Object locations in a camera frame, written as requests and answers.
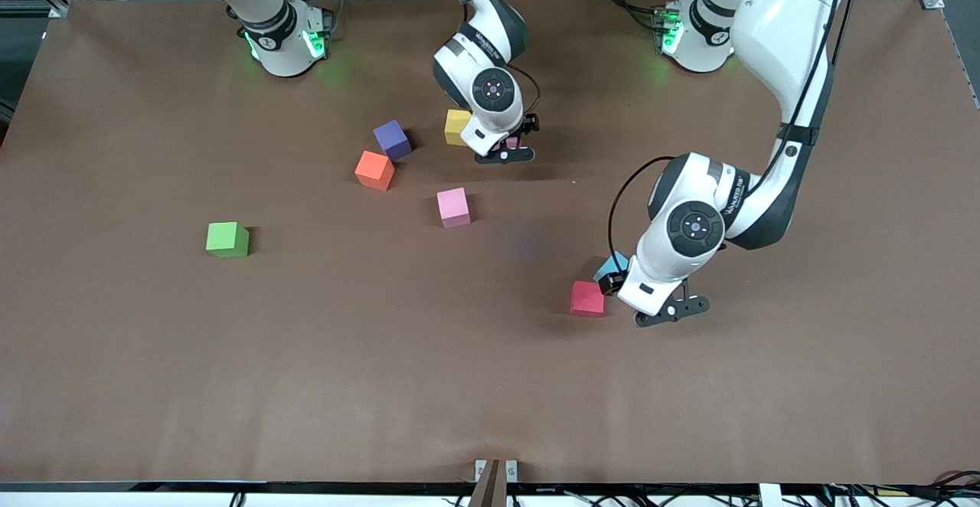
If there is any brown table cover sheet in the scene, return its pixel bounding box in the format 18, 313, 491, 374
0, 0, 980, 486

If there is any red cube block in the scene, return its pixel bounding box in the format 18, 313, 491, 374
570, 280, 606, 318

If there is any purple cube block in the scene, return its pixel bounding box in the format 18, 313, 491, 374
373, 119, 413, 162

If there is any metal table clamp bracket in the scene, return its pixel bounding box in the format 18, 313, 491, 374
475, 459, 518, 507

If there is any green cube block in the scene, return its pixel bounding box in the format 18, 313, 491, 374
205, 221, 250, 258

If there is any light blue cube block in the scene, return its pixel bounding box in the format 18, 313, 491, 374
593, 253, 630, 282

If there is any orange cube block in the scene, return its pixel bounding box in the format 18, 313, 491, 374
354, 151, 396, 191

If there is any yellow cube block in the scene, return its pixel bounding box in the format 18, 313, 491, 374
445, 109, 473, 146

